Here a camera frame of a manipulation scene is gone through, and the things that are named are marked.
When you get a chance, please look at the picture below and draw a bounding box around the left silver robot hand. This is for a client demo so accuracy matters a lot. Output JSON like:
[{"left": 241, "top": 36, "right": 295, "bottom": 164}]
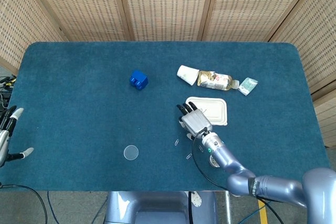
[{"left": 0, "top": 105, "right": 34, "bottom": 167}]

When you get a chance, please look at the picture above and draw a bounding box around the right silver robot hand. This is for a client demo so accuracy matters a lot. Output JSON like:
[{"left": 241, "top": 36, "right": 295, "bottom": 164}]
[{"left": 176, "top": 101, "right": 213, "bottom": 140}]

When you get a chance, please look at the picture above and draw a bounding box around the white rectangular tray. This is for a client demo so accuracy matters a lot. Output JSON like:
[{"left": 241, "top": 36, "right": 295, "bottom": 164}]
[{"left": 185, "top": 96, "right": 228, "bottom": 127}]

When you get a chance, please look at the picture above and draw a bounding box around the plastic bottle with yellow liquid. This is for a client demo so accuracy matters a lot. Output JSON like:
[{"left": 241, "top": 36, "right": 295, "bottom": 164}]
[{"left": 196, "top": 70, "right": 240, "bottom": 91}]

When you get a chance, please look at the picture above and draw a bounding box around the white paper cup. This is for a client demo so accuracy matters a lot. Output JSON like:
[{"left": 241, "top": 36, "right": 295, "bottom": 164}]
[{"left": 176, "top": 65, "right": 200, "bottom": 87}]

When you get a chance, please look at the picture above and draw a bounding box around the green white tissue pack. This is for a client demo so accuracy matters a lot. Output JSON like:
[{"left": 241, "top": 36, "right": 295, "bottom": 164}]
[{"left": 238, "top": 77, "right": 258, "bottom": 97}]

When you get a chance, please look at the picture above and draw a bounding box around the blue plastic building block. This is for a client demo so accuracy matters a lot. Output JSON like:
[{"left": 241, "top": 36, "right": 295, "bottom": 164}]
[{"left": 129, "top": 70, "right": 149, "bottom": 91}]

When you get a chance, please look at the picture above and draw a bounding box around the clear round plastic lid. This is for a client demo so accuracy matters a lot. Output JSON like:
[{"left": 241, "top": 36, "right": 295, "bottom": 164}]
[{"left": 123, "top": 145, "right": 140, "bottom": 161}]

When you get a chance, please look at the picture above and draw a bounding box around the blue velvet tablecloth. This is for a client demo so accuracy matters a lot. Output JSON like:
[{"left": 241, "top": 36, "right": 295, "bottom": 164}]
[{"left": 0, "top": 40, "right": 333, "bottom": 192}]

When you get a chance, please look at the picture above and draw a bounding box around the metal table leg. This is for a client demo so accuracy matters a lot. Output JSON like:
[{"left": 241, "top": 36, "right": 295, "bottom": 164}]
[{"left": 225, "top": 191, "right": 232, "bottom": 224}]

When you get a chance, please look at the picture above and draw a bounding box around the blue-grey robot torso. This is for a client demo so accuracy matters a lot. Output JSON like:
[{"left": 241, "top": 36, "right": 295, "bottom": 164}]
[{"left": 104, "top": 191, "right": 218, "bottom": 224}]

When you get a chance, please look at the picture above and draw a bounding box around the woven rattan screen panel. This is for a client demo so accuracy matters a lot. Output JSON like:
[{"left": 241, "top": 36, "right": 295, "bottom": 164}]
[
  {"left": 269, "top": 0, "right": 336, "bottom": 96},
  {"left": 312, "top": 82, "right": 336, "bottom": 148},
  {"left": 0, "top": 0, "right": 68, "bottom": 76},
  {"left": 198, "top": 0, "right": 325, "bottom": 42},
  {"left": 20, "top": 0, "right": 135, "bottom": 42},
  {"left": 115, "top": 0, "right": 218, "bottom": 42}
]

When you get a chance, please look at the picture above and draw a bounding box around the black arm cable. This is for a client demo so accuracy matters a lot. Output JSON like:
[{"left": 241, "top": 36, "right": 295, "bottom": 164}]
[{"left": 192, "top": 126, "right": 229, "bottom": 190}]

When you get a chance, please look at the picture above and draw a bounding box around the black cable bundle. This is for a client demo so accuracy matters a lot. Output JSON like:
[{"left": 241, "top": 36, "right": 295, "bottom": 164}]
[{"left": 0, "top": 76, "right": 18, "bottom": 109}]

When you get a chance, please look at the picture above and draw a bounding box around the black floor cable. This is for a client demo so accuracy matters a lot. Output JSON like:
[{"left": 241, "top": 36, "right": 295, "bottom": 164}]
[{"left": 0, "top": 183, "right": 48, "bottom": 224}]

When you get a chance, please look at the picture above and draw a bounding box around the white perforated bracket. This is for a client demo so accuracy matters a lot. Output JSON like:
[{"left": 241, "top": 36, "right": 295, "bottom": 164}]
[{"left": 190, "top": 191, "right": 203, "bottom": 209}]

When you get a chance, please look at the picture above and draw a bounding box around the blue floor cable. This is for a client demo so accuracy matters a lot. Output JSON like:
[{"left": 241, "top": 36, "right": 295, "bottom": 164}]
[{"left": 47, "top": 191, "right": 60, "bottom": 224}]

